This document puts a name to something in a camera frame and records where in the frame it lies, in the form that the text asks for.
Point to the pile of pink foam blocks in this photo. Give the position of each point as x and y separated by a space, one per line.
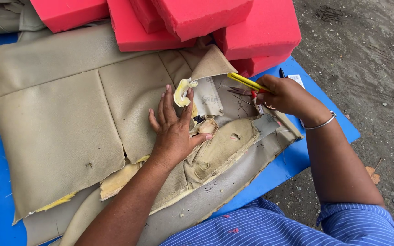
251 30

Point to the beige leather seat cover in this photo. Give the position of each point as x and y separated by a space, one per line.
63 119

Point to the dry brown leaf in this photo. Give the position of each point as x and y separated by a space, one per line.
373 175

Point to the white paper label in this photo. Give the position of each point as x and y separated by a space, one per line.
296 80

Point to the yellow utility knife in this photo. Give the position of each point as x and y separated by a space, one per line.
246 82

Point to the person's left hand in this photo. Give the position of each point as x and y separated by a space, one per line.
173 136

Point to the blue striped shirt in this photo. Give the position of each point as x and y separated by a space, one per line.
279 225

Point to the person's right hand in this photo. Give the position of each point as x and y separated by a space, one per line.
287 97

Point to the yellow foam scrap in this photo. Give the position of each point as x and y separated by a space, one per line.
182 93

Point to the person's right fingers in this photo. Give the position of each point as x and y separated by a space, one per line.
267 82

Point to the black pen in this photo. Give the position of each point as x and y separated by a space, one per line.
281 72

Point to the crumpled beige seat cover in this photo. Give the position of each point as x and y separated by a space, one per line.
9 15

